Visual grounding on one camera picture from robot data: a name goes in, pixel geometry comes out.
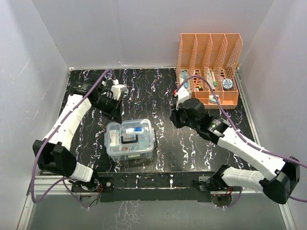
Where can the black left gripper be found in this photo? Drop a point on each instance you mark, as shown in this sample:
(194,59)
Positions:
(115,114)

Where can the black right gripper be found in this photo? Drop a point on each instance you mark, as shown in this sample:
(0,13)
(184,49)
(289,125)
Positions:
(174,117)

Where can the white teal dressing packet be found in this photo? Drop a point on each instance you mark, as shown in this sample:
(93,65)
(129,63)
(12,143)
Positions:
(114,138)

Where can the clear plastic box lid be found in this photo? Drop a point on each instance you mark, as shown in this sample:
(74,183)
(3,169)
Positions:
(130,136)

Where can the white blue bandage roll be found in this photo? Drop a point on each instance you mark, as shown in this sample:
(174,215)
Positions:
(134,130)

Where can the clear plastic medicine box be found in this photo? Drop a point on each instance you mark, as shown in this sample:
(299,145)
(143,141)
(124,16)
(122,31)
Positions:
(130,154)

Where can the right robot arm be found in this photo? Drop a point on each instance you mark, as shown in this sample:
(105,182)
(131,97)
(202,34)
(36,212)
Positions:
(274,176)

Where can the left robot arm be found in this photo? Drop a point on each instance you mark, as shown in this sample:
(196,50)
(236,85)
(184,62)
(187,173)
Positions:
(52,153)

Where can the blue white stapler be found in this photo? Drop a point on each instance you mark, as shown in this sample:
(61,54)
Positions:
(214,99)

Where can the white marker pen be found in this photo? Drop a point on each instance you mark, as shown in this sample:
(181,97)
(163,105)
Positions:
(212,78)

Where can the round blue patterned tin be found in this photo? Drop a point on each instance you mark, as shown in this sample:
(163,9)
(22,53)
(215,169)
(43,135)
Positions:
(227,84)

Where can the peach plastic desk organizer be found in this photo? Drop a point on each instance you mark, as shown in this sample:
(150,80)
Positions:
(200,52)

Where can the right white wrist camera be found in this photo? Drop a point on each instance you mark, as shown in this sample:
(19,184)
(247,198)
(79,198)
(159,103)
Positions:
(181,95)

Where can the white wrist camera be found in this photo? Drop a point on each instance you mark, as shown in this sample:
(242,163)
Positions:
(181,95)
(118,90)

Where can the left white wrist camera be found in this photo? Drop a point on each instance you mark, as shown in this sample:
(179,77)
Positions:
(118,90)

